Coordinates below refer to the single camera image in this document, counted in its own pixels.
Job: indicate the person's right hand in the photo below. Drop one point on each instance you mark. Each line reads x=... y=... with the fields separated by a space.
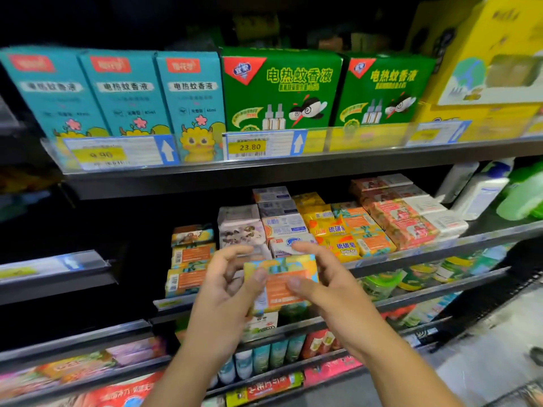
x=343 y=309

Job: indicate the green plastic bottle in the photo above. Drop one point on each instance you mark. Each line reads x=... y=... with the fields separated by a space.
x=521 y=192

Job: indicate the orange and blue soap box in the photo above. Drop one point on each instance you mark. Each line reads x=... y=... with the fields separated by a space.
x=278 y=288

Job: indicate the white bottle with blue cap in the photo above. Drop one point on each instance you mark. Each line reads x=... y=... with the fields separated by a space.
x=481 y=192

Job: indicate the row of teal white tubes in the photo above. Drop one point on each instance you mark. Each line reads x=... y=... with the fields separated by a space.
x=263 y=358

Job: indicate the person's left thumb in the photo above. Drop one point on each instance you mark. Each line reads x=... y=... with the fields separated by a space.
x=253 y=288

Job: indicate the soap box with picture print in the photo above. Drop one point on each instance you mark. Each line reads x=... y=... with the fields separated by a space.
x=191 y=236

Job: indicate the stack of red pink boxes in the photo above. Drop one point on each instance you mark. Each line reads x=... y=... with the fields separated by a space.
x=394 y=214

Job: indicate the person's left hand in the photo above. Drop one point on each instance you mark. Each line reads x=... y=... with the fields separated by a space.
x=216 y=309

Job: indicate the stack of white blue boxes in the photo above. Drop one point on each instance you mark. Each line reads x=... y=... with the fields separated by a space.
x=282 y=220

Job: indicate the stack of plain white boxes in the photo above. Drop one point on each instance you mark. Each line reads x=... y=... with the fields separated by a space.
x=432 y=207

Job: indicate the stack of yellow soap boxes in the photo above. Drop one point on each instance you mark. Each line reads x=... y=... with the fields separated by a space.
x=328 y=226

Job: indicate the green round containers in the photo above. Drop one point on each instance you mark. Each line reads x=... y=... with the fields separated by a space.
x=381 y=283

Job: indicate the grey shelf with clear rail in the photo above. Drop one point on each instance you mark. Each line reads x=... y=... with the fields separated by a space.
x=55 y=273

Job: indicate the teal mosquito liquid box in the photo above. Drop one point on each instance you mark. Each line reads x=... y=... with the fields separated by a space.
x=51 y=93
x=127 y=93
x=195 y=105

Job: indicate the person's right forearm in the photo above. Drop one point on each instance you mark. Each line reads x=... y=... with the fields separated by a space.
x=398 y=372

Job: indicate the white green box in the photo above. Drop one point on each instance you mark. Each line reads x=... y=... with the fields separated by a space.
x=261 y=326

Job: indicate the white price tag, yellow patch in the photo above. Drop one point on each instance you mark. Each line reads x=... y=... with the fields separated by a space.
x=437 y=133
x=118 y=152
x=263 y=144

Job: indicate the large yellow windowed box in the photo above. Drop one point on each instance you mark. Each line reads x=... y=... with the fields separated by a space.
x=492 y=55

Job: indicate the green mosquito liquid box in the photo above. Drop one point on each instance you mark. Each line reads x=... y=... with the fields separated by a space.
x=381 y=88
x=280 y=88

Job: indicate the person's left forearm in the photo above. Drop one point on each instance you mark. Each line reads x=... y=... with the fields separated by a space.
x=191 y=377

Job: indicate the white plastic bottle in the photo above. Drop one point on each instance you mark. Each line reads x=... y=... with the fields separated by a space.
x=456 y=180

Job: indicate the red and white snack bag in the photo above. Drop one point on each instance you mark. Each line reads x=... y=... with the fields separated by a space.
x=123 y=392

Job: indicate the person's right thumb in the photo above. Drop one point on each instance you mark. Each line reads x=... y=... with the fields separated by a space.
x=302 y=288

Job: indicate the stack of orange green boxes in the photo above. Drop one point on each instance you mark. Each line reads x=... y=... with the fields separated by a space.
x=365 y=228

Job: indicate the flat yellow box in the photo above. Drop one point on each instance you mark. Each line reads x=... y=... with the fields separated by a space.
x=483 y=116

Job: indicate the orange soap box with barcode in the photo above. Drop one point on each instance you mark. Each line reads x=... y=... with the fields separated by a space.
x=184 y=281
x=193 y=255

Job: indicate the pink packets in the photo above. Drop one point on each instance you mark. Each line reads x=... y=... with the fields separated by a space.
x=331 y=368

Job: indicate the red tube packets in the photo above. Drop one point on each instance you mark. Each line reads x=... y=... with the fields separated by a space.
x=320 y=343

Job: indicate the stack of white floral boxes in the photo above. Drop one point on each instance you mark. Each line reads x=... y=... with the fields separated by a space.
x=242 y=228

